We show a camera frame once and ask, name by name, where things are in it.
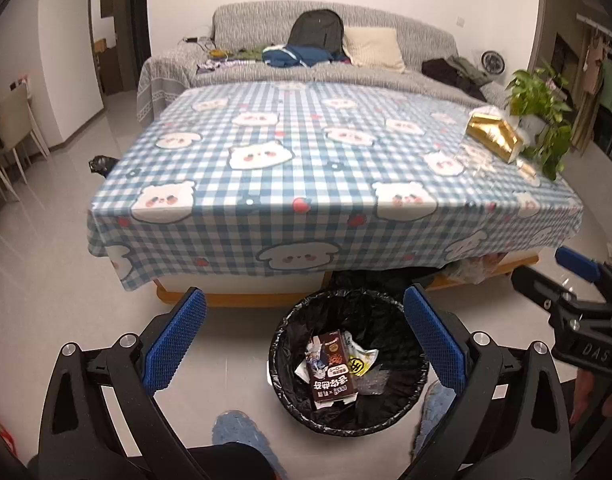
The small yellow sachet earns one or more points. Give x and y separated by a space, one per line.
528 170

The black trash bin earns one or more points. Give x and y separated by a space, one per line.
385 320

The dark clothes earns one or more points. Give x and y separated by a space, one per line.
445 70

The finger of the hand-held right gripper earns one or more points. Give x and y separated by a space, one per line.
578 262
540 292

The green cloth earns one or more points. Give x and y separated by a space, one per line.
248 53

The clear crumpled plastic bag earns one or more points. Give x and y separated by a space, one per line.
473 270

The blue checked printed tablecloth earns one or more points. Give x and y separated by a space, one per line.
311 185

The grey sofa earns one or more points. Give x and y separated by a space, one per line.
251 15

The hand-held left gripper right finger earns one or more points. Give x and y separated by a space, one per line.
435 340

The patterned cloth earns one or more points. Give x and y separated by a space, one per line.
221 65

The blue fluffy slipper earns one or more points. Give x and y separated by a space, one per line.
241 430
435 410

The green potted plant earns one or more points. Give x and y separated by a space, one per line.
535 90

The yellow black snack wrapper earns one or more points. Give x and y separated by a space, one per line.
356 364

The clothes rack with garments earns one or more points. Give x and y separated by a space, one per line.
593 65

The person's right hand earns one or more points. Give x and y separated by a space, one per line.
583 395

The blue jacket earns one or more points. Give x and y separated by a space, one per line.
296 55

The wooden table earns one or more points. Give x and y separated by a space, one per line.
246 300

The black plastic bags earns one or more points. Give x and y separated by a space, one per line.
366 280

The person's dark trouser leg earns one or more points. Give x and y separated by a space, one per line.
236 462

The black backpack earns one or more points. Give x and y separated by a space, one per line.
316 30

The beige pillow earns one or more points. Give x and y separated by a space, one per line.
375 47

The brown drink carton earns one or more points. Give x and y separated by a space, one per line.
331 385

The small round fan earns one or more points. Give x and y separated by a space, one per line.
493 62

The gold tissue box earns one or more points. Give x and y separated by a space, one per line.
490 130

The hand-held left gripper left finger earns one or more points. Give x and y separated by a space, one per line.
173 345

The small black bag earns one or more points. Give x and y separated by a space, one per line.
103 166

